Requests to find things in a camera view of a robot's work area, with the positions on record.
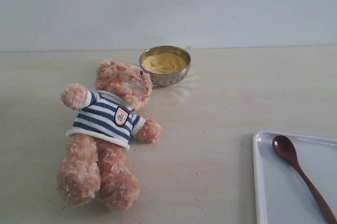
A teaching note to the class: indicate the beige teddy bear striped sweater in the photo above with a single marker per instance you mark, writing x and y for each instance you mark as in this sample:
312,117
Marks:
95,162

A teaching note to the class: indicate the dark red wooden spoon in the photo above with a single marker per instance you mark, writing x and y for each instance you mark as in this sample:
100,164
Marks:
285,149

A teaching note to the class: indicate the steel bowl of yellow grain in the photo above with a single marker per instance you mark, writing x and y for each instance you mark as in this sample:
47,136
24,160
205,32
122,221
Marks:
167,65

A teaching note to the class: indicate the white rectangular tray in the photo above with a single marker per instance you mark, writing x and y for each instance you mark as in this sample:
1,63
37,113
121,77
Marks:
281,195

